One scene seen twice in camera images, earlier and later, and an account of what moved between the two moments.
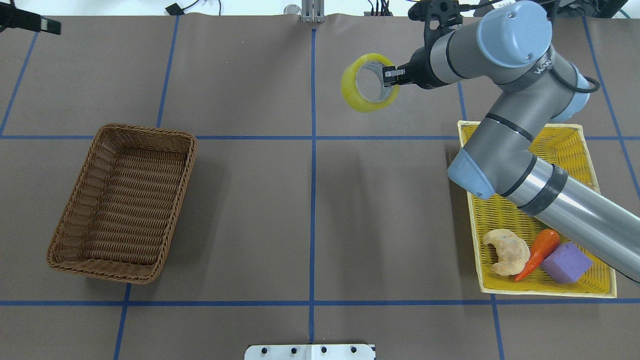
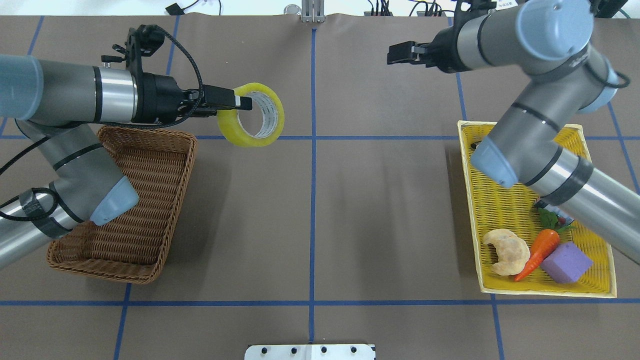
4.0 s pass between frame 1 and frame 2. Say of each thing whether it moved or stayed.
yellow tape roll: moved
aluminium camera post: stayed
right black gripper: moved
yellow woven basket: stayed
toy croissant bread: stayed
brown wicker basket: stayed
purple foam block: stayed
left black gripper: moved
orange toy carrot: stayed
